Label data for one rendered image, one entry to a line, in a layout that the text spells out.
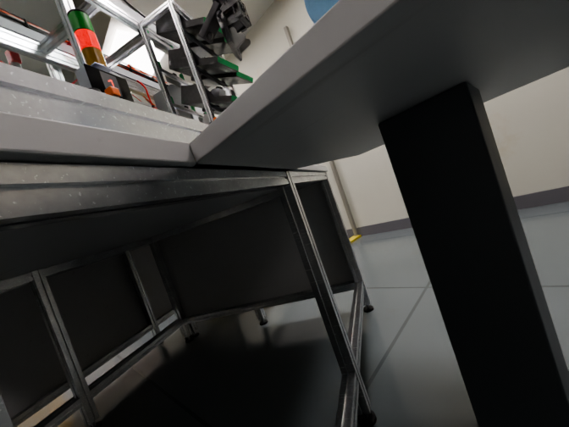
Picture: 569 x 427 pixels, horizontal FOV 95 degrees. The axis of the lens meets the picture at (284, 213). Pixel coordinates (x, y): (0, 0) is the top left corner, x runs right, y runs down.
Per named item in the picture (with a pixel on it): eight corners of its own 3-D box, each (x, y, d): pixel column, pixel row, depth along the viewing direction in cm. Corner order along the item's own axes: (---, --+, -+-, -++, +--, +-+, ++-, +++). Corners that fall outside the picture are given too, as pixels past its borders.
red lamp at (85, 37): (106, 51, 74) (100, 35, 74) (88, 43, 69) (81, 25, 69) (94, 60, 76) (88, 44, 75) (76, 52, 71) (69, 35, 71)
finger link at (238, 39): (248, 48, 80) (238, 19, 79) (232, 58, 82) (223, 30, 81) (252, 52, 83) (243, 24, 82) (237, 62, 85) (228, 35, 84)
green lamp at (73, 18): (99, 34, 74) (93, 17, 74) (81, 24, 69) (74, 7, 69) (88, 43, 75) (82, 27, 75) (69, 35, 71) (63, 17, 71)
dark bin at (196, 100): (251, 107, 115) (251, 88, 113) (231, 102, 103) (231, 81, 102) (202, 108, 127) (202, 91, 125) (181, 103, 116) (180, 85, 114)
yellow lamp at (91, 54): (112, 68, 74) (106, 52, 74) (95, 61, 69) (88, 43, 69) (101, 76, 76) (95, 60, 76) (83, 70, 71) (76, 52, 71)
